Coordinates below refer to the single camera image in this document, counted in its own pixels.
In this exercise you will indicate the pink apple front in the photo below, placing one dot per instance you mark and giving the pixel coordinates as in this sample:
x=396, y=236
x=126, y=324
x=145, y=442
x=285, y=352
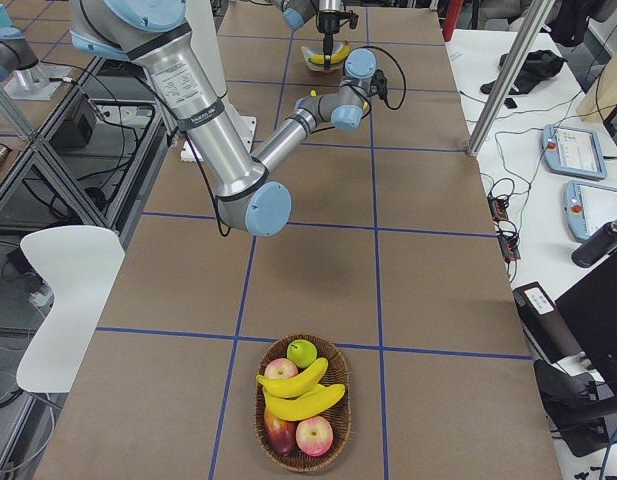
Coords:
x=314, y=436

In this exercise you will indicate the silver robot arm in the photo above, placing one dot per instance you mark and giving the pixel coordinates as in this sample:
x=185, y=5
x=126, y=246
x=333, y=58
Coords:
x=156, y=36
x=298, y=13

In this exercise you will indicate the orange circuit board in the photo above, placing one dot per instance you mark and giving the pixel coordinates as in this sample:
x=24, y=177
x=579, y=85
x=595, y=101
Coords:
x=498, y=208

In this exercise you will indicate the green pear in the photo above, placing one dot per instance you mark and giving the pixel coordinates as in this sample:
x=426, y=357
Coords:
x=302, y=353

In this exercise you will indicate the black monitor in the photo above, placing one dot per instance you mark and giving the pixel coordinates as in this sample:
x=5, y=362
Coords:
x=589, y=309

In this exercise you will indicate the black bottle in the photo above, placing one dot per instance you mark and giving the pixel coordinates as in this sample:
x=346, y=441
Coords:
x=599, y=244

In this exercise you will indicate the lower teach pendant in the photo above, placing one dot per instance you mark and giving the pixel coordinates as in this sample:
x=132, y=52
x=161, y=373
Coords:
x=588, y=207

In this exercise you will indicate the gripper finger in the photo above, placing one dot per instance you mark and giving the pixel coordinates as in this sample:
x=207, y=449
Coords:
x=327, y=50

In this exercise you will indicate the black box with label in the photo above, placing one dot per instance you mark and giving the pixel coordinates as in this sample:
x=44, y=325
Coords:
x=540, y=316

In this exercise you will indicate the red mango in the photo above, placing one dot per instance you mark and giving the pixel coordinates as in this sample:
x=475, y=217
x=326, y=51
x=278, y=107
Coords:
x=281, y=433

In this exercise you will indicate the pink apple back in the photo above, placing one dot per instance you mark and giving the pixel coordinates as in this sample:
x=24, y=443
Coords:
x=281, y=368

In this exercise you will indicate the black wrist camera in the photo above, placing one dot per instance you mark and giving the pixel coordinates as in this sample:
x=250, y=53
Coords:
x=379, y=85

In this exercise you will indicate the teach pendant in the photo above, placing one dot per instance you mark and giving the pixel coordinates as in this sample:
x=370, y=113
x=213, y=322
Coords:
x=573, y=152
x=588, y=207

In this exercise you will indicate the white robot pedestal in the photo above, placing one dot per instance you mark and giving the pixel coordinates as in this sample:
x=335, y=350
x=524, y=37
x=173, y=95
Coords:
x=205, y=46

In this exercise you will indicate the woven wicker basket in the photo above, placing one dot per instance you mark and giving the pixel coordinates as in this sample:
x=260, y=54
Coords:
x=339, y=416

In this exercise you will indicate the aluminium frame post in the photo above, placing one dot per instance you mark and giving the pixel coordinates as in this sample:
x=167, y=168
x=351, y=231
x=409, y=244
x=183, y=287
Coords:
x=516, y=57

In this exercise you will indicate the upper teach pendant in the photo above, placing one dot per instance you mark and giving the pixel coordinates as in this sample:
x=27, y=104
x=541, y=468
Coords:
x=573, y=152

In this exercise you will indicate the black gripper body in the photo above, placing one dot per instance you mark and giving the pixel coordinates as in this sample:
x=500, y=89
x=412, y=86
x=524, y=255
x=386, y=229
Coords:
x=328, y=24

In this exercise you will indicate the white chair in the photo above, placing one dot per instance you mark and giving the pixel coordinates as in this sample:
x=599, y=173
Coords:
x=80, y=264

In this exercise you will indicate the pink apple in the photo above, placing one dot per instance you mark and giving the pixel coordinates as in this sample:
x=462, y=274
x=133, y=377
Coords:
x=281, y=368
x=314, y=436

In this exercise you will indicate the black cloth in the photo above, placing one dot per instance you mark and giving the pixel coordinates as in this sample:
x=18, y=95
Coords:
x=539, y=66

